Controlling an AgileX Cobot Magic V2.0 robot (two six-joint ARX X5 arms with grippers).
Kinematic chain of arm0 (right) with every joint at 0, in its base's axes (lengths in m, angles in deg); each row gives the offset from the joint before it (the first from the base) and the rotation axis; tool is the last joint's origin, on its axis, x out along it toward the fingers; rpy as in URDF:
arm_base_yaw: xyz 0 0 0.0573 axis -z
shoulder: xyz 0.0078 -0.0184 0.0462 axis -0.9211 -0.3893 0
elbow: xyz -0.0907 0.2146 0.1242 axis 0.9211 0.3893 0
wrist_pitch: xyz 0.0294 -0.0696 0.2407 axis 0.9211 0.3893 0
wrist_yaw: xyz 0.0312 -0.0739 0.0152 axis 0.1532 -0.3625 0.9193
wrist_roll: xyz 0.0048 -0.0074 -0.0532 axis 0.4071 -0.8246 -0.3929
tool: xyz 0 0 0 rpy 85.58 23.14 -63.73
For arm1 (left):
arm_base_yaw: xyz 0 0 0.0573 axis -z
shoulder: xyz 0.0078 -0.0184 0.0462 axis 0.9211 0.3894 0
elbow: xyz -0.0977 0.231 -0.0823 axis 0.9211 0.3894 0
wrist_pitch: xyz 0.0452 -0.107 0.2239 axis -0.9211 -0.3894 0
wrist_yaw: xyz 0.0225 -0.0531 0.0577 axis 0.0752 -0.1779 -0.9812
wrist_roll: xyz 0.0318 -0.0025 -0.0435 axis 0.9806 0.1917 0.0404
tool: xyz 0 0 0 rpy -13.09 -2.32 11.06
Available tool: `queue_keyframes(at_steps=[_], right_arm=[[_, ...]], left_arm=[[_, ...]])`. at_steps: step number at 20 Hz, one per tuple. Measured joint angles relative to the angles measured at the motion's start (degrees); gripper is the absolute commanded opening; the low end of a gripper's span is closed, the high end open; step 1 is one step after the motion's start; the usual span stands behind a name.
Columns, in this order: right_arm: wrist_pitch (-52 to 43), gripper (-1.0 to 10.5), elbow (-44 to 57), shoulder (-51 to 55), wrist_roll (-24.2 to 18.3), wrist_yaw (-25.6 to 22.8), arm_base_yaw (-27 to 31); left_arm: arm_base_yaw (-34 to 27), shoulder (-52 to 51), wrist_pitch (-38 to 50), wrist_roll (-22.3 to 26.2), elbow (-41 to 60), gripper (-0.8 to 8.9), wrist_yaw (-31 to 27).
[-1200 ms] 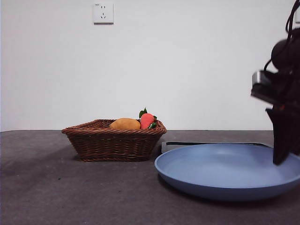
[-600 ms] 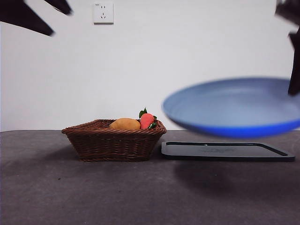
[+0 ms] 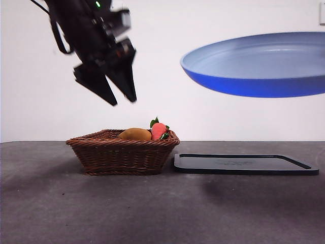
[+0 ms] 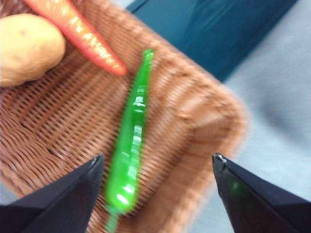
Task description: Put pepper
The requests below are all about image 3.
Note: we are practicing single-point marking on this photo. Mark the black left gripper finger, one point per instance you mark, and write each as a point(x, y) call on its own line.
point(125, 78)
point(96, 84)

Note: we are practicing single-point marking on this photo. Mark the blue round plate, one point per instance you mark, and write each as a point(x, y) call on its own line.
point(254, 63)

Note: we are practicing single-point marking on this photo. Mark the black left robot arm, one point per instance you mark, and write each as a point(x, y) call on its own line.
point(76, 30)

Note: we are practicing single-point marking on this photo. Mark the orange carrot with green leaves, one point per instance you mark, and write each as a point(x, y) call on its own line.
point(157, 130)

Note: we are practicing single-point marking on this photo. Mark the brown wicker basket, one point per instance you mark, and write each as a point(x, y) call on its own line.
point(114, 157)

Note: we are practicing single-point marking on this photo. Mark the black flat tray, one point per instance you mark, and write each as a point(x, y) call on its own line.
point(241, 165)

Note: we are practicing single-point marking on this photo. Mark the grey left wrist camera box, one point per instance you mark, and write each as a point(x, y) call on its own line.
point(123, 19)

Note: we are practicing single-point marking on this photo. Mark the white wall plate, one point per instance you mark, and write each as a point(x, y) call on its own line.
point(322, 15)

